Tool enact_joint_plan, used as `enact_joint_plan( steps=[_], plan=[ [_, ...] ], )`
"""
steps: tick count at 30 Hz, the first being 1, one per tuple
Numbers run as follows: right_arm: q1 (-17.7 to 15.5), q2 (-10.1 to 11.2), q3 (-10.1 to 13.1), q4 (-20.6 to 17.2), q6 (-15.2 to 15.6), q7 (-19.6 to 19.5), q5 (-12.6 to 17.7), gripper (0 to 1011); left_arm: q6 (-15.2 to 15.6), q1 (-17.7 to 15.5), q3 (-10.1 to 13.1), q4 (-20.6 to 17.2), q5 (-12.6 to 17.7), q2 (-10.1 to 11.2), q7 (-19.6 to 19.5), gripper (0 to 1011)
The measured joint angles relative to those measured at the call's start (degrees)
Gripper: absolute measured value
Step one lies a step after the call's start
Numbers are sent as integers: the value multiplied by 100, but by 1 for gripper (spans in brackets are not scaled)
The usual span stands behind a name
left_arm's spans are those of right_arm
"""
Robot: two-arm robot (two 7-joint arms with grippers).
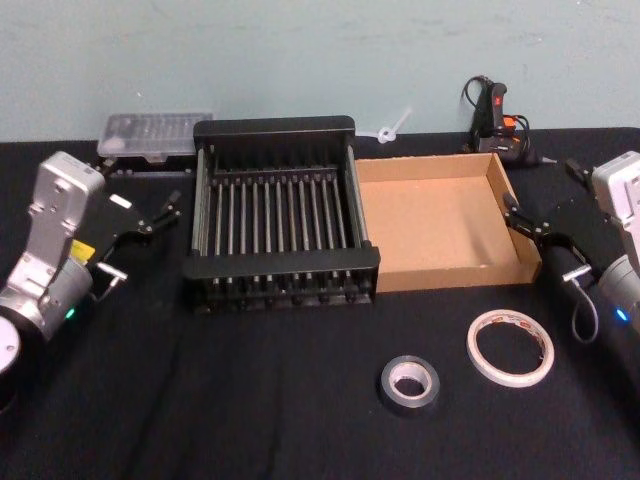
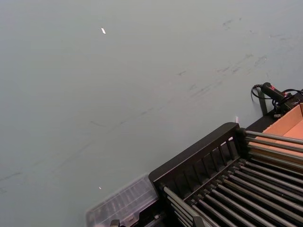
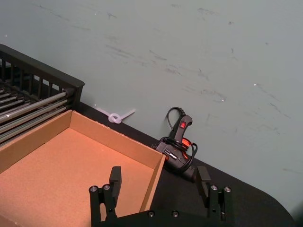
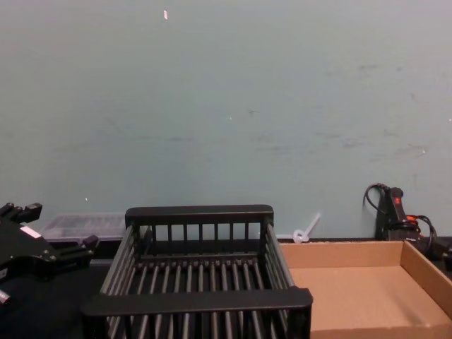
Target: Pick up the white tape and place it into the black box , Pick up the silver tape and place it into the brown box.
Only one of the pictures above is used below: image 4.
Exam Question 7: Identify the black corded tool red switch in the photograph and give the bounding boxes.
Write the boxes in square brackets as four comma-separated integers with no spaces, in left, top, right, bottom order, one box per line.
[362,182,452,273]

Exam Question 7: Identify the shallow brown cardboard tray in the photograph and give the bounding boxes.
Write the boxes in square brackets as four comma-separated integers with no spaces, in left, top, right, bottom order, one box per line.
[278,241,452,339]

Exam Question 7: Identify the clear plastic case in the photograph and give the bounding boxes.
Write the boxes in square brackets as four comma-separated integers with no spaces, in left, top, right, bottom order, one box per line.
[37,213,128,244]

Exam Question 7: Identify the black rack with steel bars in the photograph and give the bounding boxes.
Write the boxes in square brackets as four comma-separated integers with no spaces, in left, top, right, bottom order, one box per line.
[80,203,314,339]

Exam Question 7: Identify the black table cloth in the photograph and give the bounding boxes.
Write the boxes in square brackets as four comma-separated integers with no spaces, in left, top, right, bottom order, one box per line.
[0,237,452,339]

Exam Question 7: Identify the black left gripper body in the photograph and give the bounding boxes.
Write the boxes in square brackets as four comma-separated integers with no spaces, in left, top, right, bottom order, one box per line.
[0,213,59,283]

